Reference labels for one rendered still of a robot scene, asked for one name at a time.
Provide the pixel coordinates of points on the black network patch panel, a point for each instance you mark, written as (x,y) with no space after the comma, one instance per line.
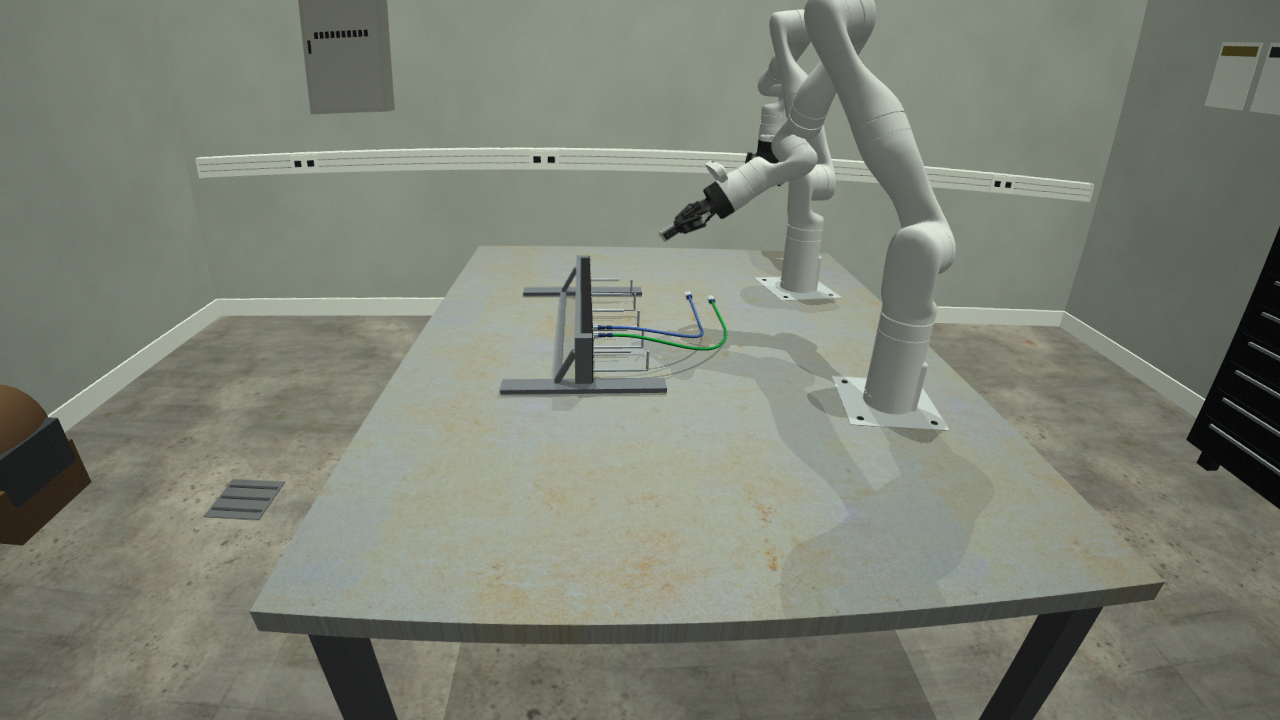
(584,382)

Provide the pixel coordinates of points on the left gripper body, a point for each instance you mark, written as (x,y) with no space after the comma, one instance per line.
(716,202)

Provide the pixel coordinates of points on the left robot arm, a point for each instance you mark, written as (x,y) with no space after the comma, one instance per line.
(916,254)

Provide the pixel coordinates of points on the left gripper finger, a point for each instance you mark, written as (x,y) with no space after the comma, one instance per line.
(694,223)
(680,216)

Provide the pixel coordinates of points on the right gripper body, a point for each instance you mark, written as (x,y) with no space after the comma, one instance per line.
(764,150)

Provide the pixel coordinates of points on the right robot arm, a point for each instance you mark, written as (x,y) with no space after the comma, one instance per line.
(801,263)

